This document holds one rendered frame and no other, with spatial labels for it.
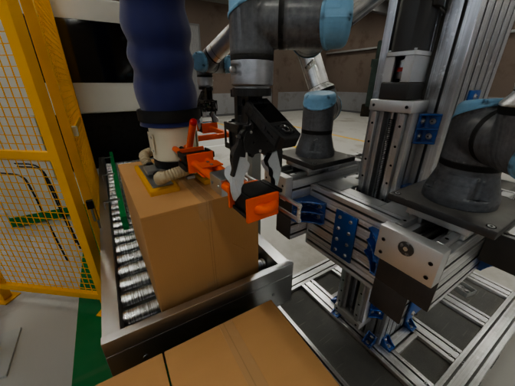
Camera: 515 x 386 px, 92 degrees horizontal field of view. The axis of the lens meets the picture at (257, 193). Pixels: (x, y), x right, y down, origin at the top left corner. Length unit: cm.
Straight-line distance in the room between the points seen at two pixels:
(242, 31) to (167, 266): 70
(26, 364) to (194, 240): 126
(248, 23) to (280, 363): 84
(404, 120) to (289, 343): 76
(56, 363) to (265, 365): 122
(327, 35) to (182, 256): 73
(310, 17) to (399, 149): 55
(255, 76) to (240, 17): 8
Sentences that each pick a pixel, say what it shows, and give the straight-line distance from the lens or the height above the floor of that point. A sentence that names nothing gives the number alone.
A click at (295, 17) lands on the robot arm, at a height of 139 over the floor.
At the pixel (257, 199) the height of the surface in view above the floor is 110.
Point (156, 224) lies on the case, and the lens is 80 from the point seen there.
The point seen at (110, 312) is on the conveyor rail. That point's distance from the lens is 104.
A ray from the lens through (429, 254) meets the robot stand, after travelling 63.
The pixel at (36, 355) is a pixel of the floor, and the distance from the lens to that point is 192.
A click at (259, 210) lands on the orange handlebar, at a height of 108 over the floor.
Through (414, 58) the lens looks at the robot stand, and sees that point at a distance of 86.
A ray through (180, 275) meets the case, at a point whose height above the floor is 70.
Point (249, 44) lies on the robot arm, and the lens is 45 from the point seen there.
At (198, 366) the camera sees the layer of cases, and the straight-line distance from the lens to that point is 90.
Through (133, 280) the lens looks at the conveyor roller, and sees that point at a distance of 121.
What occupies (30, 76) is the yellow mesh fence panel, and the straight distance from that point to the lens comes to 141.
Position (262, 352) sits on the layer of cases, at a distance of 90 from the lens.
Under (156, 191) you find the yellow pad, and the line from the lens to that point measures 90.
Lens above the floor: 130
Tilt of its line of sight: 24 degrees down
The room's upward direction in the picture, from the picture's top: straight up
